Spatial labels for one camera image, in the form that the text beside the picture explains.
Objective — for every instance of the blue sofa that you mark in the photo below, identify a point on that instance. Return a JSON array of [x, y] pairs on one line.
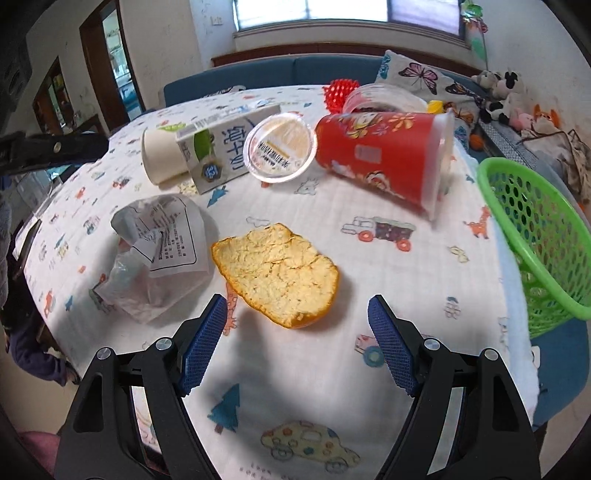
[[277, 71]]

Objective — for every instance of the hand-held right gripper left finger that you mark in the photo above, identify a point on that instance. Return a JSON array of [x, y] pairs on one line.
[[203, 346]]

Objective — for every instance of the brown wooden door frame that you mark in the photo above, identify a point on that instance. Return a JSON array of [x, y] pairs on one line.
[[90, 55]]

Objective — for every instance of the black and white plush toy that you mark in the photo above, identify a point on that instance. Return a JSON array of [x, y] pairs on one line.
[[503, 99]]

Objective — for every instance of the clear plastic bowl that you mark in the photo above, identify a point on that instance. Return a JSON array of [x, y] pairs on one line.
[[383, 97]]

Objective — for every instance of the grey and white plush toy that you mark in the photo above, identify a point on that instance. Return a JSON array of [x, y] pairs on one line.
[[485, 79]]

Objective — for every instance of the window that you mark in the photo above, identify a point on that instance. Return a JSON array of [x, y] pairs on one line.
[[346, 9]]

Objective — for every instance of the white and green milk carton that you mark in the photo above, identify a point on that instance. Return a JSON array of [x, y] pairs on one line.
[[226, 147]]

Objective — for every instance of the pink plush toy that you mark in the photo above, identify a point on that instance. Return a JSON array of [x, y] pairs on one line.
[[522, 121]]

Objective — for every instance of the crumpled printed plastic bag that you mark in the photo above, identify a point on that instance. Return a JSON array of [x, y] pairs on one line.
[[171, 249]]

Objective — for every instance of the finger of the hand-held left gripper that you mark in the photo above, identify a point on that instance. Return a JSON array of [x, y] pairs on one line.
[[55, 147]]

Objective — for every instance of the small orange toy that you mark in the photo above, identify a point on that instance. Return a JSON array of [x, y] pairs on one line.
[[476, 142]]

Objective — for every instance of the red printed plastic cup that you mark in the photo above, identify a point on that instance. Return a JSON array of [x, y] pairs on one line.
[[378, 157]]

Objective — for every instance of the large butterfly print pillow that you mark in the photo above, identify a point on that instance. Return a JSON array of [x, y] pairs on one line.
[[425, 74]]

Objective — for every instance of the beige printed cloth bag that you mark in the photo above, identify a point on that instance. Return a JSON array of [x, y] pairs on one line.
[[558, 157]]

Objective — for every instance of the clear round plastic lid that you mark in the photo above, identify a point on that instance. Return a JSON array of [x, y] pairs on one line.
[[279, 147]]

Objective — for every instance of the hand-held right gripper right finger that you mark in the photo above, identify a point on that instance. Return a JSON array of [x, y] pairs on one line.
[[392, 350]]

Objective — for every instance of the white paper cup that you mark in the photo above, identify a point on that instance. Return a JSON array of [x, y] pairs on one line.
[[161, 154]]

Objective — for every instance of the printed blanket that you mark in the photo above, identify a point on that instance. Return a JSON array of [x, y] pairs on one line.
[[300, 392]]

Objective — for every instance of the red plastic mesh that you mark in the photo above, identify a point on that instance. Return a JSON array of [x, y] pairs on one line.
[[337, 94]]

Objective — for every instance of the green plastic basket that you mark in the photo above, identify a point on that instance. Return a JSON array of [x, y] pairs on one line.
[[485, 184]]

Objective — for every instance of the orange peel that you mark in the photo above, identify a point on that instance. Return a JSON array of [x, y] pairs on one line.
[[277, 272]]

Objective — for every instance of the yellow wrapper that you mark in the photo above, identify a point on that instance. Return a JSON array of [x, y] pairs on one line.
[[435, 107]]

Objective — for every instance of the orange fox plush toy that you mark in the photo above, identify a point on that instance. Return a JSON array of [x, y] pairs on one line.
[[545, 119]]

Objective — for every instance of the colourful pinwheel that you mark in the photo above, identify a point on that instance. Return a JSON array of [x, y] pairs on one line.
[[473, 14]]

